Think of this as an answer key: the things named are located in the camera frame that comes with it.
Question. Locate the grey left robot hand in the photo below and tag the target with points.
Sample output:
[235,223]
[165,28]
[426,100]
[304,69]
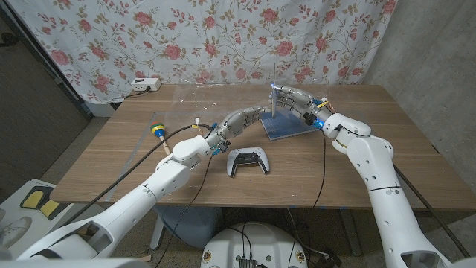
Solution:
[234,123]

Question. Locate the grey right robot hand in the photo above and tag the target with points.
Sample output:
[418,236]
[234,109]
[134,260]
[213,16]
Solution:
[301,102]

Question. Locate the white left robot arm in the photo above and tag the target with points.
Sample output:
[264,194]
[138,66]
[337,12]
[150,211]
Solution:
[148,193]

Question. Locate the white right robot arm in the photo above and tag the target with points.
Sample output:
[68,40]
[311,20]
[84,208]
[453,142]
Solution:
[383,193]

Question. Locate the blue notebook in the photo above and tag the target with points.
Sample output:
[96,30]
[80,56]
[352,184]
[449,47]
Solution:
[286,126]

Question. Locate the clear cling film sheet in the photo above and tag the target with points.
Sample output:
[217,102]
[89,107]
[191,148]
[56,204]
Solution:
[208,100]

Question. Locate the white black game controller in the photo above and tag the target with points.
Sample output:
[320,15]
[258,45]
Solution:
[247,158]

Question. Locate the colourful striped wooden maraca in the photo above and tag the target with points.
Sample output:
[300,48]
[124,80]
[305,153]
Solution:
[158,129]

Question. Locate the floral print backdrop cloth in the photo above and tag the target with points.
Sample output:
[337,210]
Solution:
[223,37]

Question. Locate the white power strip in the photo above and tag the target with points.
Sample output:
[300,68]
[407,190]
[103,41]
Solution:
[145,84]

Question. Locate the grey blue round stool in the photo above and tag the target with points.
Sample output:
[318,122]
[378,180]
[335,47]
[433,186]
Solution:
[197,227]

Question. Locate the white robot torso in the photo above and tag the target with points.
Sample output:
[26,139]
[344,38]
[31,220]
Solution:
[260,245]

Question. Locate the white table leg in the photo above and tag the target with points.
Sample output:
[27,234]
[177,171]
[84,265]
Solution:
[158,232]

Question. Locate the grey table leg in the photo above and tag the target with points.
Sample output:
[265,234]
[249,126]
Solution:
[349,231]

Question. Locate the black floor power adapter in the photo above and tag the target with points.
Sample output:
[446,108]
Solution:
[329,260]

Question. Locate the white mat yellow footprints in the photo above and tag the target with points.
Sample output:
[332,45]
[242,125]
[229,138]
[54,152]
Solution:
[35,197]

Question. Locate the white sneaker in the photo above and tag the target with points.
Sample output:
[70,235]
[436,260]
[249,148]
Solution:
[13,232]

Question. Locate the black door frame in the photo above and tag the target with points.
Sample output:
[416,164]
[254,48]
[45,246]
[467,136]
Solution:
[48,70]

